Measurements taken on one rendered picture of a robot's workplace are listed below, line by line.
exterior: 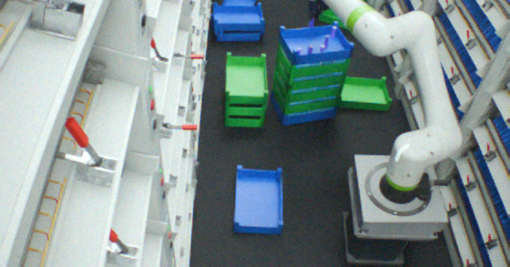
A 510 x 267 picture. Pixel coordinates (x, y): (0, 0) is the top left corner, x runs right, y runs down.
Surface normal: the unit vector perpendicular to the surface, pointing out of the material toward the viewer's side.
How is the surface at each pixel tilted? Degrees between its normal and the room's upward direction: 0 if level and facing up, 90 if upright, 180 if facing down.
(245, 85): 0
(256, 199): 0
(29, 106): 17
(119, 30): 90
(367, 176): 4
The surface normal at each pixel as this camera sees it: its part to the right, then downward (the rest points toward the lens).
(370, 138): 0.07, -0.69
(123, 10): 0.02, 0.72
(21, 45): 0.37, -0.65
